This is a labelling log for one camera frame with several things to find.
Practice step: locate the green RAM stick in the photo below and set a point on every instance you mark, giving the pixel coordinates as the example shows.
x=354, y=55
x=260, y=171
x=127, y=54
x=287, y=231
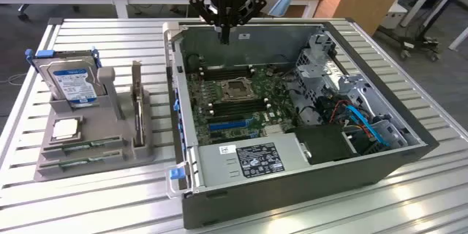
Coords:
x=80, y=162
x=79, y=146

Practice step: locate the RAM slot black latches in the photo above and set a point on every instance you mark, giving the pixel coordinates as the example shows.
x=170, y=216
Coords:
x=234, y=72
x=234, y=78

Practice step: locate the metal CPU socket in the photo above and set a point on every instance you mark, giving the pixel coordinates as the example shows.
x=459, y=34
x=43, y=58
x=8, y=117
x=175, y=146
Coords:
x=235, y=88

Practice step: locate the silver metal disk bay cage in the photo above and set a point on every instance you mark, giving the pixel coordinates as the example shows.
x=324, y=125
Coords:
x=318, y=80

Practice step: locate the green motherboard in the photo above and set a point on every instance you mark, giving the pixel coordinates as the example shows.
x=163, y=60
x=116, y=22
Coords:
x=199, y=108

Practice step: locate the black expansion slot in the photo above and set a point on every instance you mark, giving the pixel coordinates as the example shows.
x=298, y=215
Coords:
x=227, y=119

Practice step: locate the blue expansion slot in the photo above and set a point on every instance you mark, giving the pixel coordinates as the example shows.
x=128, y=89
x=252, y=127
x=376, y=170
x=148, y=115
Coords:
x=228, y=125

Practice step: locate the hard disk blue white label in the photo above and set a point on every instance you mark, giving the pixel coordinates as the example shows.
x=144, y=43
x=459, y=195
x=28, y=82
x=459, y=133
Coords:
x=74, y=80

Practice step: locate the small silver chipset heatsink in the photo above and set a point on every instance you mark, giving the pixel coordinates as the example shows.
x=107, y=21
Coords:
x=274, y=130

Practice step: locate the blue plastic disk caddy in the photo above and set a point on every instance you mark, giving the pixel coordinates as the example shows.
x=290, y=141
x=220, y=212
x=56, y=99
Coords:
x=44, y=53

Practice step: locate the black wheeled stand base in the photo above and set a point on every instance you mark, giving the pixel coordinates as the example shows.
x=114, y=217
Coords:
x=428, y=42

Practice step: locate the black chair caster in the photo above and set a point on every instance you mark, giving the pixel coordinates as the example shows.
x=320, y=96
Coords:
x=23, y=12

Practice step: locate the grey plastic parts rack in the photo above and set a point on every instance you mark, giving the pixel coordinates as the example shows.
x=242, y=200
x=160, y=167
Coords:
x=99, y=130

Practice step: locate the grey power supply unit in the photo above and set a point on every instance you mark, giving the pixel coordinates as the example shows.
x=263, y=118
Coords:
x=215, y=162

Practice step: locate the white desk leg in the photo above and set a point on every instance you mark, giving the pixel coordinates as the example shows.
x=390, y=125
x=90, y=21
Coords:
x=460, y=39

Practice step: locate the silver CPU chip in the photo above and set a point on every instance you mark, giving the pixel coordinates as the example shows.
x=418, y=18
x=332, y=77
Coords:
x=66, y=129

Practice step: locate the black open PC case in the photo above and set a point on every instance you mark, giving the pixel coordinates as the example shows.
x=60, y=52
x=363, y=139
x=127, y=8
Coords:
x=292, y=198

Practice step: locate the graphics card metal bracket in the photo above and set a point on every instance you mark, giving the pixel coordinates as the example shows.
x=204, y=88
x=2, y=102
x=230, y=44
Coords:
x=136, y=94

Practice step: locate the white pedestal red knob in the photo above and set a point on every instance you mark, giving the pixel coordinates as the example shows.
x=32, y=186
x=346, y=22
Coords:
x=395, y=17

